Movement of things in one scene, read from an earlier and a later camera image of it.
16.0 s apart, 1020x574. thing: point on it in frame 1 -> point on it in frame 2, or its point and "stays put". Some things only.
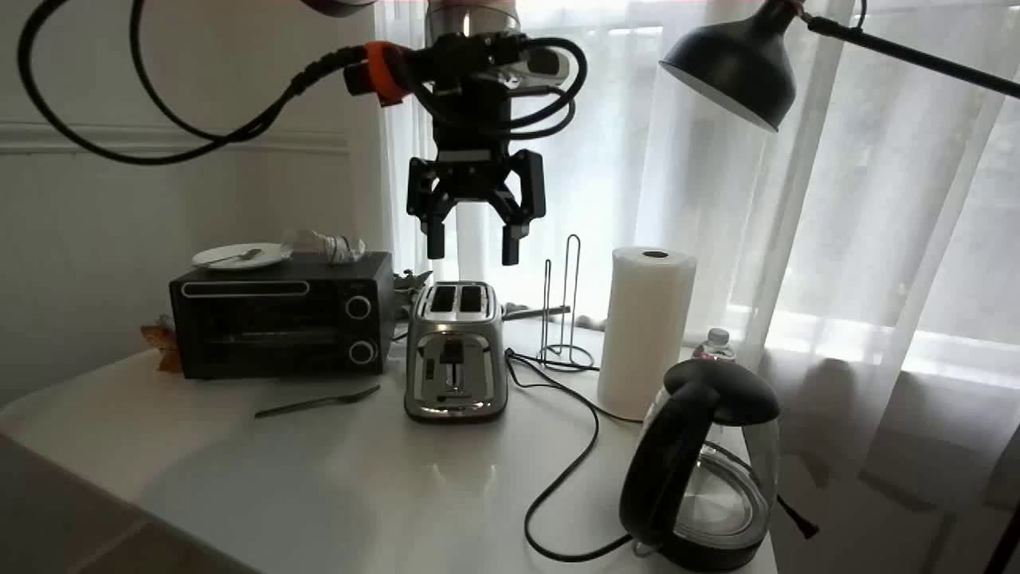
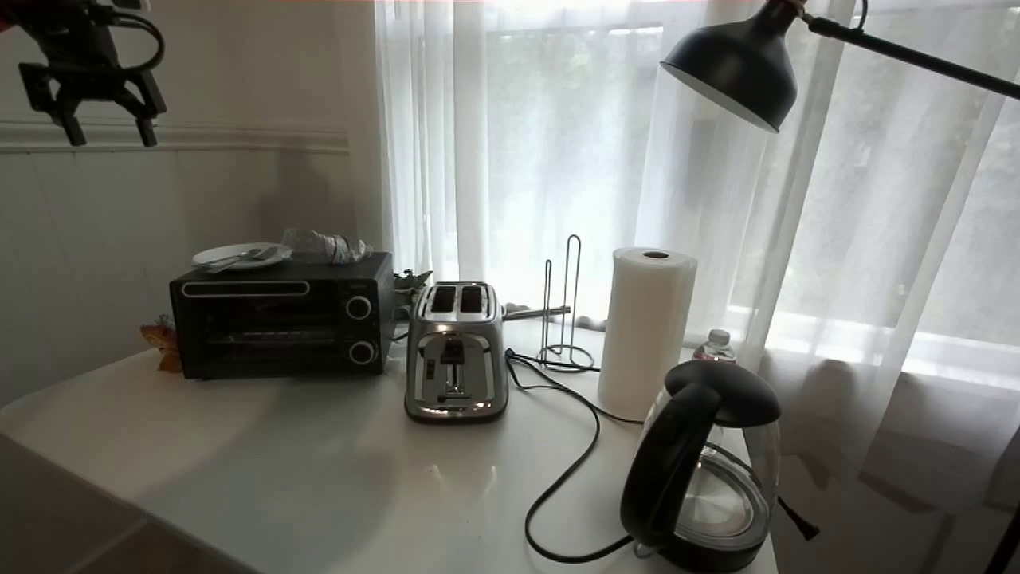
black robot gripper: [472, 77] -> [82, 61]
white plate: [242, 257] stays put
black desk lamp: [749, 64] stays put
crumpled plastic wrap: [343, 246] stays put
